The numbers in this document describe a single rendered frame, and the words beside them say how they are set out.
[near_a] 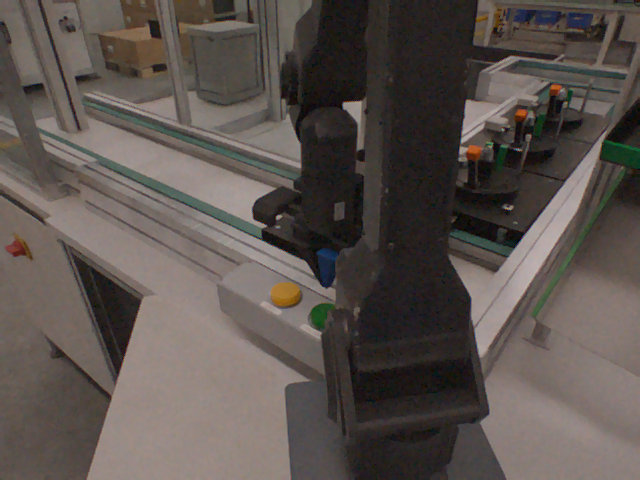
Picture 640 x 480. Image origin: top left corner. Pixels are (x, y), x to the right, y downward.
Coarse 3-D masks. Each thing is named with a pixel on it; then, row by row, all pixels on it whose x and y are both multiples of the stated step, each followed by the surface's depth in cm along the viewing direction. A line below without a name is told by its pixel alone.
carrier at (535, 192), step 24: (528, 144) 81; (480, 168) 84; (504, 168) 89; (456, 192) 84; (480, 192) 81; (504, 192) 81; (528, 192) 85; (552, 192) 85; (480, 216) 78; (504, 216) 78; (528, 216) 78
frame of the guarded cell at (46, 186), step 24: (0, 48) 88; (0, 72) 89; (24, 96) 93; (144, 96) 168; (168, 96) 176; (24, 120) 95; (24, 144) 98; (0, 168) 117; (48, 168) 102; (48, 192) 104
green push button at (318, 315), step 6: (318, 306) 58; (324, 306) 58; (330, 306) 58; (312, 312) 58; (318, 312) 57; (324, 312) 57; (312, 318) 57; (318, 318) 57; (324, 318) 57; (318, 324) 56; (324, 324) 56
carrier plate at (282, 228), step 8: (456, 216) 78; (280, 224) 76; (288, 224) 76; (264, 232) 74; (272, 232) 74; (280, 232) 74; (288, 232) 74; (272, 240) 74; (280, 240) 73; (288, 240) 72; (288, 248) 72
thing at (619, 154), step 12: (636, 108) 44; (624, 120) 43; (636, 120) 45; (612, 132) 43; (624, 132) 45; (636, 132) 44; (612, 144) 42; (624, 144) 41; (636, 144) 43; (600, 156) 44; (612, 156) 43; (624, 156) 42; (636, 156) 41; (636, 168) 42
